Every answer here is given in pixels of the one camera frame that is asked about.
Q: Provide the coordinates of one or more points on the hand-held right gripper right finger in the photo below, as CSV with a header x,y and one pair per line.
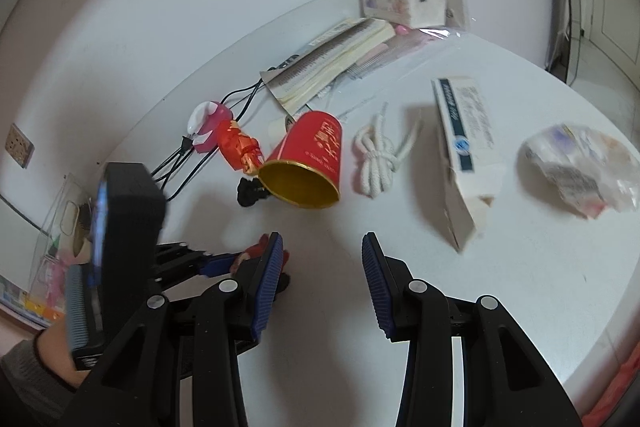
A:
x,y
375,287

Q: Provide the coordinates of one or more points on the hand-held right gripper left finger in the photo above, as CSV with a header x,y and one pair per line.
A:
x,y
267,287

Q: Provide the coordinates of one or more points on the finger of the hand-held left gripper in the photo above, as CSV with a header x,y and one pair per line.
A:
x,y
180,274
220,266

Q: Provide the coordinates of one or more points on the red wrapper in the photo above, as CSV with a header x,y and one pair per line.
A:
x,y
255,249

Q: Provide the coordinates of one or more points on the person's left hand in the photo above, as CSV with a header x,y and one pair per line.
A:
x,y
60,352

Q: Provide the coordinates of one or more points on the clear acrylic organizer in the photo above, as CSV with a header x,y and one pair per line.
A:
x,y
55,232

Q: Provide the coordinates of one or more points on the small black clip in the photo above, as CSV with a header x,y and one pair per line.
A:
x,y
250,192

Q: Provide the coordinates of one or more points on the orange foil wrapper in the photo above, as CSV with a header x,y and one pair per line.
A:
x,y
237,142

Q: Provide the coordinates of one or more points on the pink white round gadget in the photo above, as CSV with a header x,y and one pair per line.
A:
x,y
217,119

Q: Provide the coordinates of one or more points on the white cardboard box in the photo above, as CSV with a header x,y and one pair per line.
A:
x,y
465,187

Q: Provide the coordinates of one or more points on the colourful printed card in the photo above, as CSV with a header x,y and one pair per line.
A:
x,y
25,304

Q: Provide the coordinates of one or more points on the red paper cup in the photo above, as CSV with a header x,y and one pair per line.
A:
x,y
310,142

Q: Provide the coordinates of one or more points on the black charger plug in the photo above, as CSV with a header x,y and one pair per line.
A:
x,y
281,66

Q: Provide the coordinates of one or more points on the stack of books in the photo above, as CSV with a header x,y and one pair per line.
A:
x,y
320,67

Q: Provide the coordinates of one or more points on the crumpled clear plastic wrapper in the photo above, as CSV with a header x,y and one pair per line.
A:
x,y
570,167

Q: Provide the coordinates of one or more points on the clear plastic bag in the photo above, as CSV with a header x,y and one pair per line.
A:
x,y
425,44

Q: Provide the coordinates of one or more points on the small pink plastic item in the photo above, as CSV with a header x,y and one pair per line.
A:
x,y
402,30

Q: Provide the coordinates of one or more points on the red plastic bag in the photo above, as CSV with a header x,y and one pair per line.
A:
x,y
620,387

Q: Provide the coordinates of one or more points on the tissue pack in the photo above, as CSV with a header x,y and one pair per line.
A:
x,y
400,4

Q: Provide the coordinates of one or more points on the wall socket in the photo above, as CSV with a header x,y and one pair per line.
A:
x,y
19,146

